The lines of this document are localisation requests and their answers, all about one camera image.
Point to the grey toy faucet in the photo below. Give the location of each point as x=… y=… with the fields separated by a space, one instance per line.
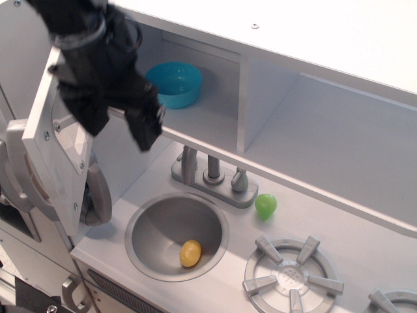
x=207 y=175

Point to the blue plastic bowl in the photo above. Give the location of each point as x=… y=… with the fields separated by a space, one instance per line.
x=178 y=83

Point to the grey fridge door handle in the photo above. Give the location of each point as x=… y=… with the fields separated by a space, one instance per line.
x=10 y=188

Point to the green plastic pear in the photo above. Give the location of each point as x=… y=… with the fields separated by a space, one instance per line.
x=265 y=205

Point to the round silver sink basin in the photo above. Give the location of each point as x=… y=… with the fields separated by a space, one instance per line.
x=159 y=228

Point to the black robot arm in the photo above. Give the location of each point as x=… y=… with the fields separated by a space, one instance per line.
x=99 y=45

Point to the white toy kitchen cabinet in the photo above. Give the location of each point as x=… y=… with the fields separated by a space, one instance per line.
x=316 y=100

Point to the yellow plastic lemon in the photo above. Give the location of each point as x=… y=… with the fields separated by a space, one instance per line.
x=190 y=253

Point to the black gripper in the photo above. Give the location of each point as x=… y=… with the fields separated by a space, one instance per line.
x=99 y=45

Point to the grey oven door handle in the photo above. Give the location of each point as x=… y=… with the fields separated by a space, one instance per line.
x=76 y=296

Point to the grey toy telephone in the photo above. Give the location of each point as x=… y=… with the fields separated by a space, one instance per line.
x=96 y=207

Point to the grey stove burner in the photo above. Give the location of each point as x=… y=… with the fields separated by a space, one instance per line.
x=288 y=275
x=391 y=301

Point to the white microwave door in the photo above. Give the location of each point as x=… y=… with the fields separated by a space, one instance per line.
x=49 y=154

